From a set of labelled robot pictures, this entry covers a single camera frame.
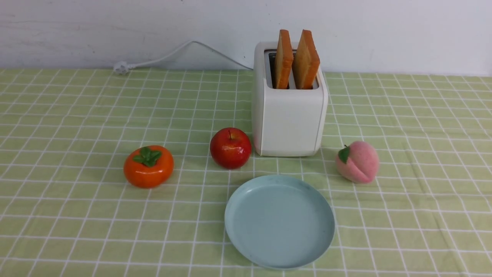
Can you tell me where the toast slice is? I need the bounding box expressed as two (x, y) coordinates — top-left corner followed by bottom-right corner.
(293, 29), (320, 90)
(274, 29), (294, 89)

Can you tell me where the red apple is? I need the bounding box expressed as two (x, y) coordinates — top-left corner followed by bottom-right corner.
(209, 127), (252, 170)

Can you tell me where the white two-slot toaster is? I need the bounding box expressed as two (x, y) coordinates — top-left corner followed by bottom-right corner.
(251, 42), (329, 157)

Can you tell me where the light blue plate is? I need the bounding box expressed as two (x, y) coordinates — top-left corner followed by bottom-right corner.
(224, 175), (336, 270)

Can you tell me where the orange persimmon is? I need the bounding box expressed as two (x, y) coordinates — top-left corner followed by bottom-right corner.
(123, 145), (174, 189)

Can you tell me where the pink peach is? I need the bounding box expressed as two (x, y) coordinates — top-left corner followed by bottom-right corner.
(335, 141), (379, 184)

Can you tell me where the white power cord with plug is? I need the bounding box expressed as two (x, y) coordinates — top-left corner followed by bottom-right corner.
(113, 40), (254, 75)

